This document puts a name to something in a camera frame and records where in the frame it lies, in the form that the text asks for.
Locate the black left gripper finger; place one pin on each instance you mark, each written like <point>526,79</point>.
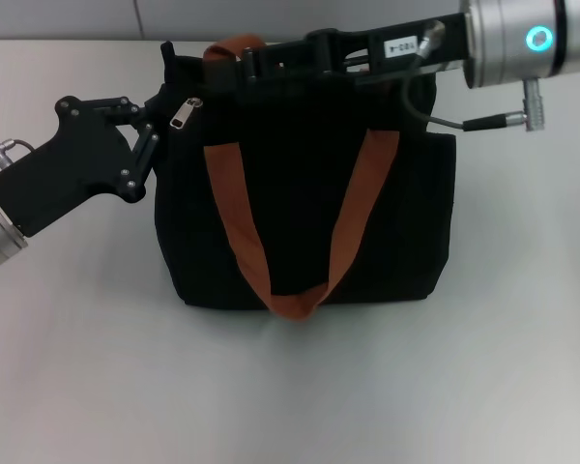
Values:
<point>125,112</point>
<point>147,150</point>

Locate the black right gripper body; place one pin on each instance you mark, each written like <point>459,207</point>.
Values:
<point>367,50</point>

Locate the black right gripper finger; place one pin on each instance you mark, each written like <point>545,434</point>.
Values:
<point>275,52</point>
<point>227,75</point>

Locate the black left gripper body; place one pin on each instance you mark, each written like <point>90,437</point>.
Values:
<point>77,164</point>

